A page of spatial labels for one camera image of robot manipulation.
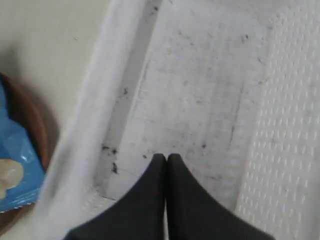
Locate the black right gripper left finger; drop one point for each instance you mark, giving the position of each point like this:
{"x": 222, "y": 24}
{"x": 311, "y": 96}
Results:
{"x": 138, "y": 215}

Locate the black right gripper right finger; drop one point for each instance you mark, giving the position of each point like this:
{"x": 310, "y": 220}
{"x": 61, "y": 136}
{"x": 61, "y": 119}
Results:
{"x": 193, "y": 214}

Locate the blue Lays chips bag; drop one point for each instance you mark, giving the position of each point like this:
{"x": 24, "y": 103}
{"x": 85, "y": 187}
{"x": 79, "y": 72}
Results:
{"x": 21, "y": 173}

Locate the white perforated plastic basket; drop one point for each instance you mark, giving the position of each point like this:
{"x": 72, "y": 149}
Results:
{"x": 233, "y": 86}

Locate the brown wooden plate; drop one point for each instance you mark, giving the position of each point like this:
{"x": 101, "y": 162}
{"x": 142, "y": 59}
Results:
{"x": 25, "y": 109}

